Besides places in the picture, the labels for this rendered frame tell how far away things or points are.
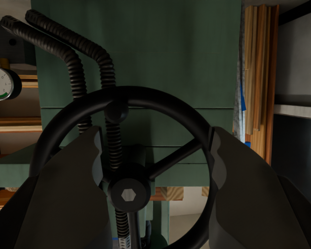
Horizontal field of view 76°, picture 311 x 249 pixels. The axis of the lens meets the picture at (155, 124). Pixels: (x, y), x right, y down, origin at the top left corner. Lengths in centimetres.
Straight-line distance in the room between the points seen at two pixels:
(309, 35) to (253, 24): 40
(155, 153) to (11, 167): 34
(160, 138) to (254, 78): 153
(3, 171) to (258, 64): 177
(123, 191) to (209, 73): 31
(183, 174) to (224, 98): 20
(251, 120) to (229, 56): 147
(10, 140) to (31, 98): 65
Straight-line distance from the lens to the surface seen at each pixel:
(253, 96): 192
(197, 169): 50
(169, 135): 46
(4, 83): 48
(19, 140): 331
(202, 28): 48
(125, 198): 29
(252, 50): 192
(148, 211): 67
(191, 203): 362
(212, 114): 47
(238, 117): 141
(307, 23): 204
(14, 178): 59
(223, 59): 48
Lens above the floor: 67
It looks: 9 degrees up
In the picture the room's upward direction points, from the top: 180 degrees counter-clockwise
